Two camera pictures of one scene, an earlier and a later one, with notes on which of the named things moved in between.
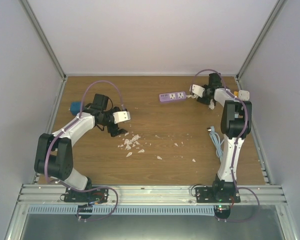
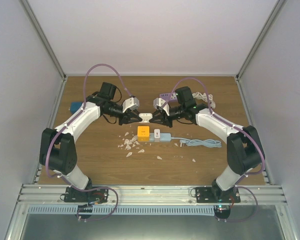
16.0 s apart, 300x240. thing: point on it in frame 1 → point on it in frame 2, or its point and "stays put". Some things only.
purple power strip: x=172 y=96 stays put
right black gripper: x=205 y=102 → x=163 y=117
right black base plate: x=206 y=195 stays put
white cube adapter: x=244 y=95 → x=145 y=117
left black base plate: x=91 y=196 stays put
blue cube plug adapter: x=75 y=107 stays put
